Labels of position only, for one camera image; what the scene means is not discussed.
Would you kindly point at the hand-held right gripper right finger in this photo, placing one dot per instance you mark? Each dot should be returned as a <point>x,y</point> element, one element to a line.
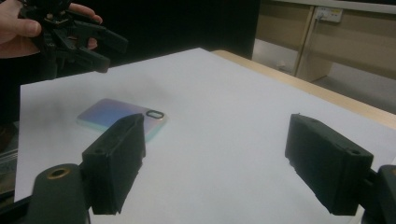
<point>327,165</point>

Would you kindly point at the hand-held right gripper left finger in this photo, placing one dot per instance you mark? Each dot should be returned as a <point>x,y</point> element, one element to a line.
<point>115,165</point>

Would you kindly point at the iridescent smartphone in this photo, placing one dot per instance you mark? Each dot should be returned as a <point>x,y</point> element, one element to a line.
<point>106,112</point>

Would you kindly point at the black curtain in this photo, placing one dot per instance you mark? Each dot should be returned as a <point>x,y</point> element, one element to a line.
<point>174,25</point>

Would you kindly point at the white wall socket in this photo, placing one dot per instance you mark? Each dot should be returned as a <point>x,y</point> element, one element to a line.
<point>328,14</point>

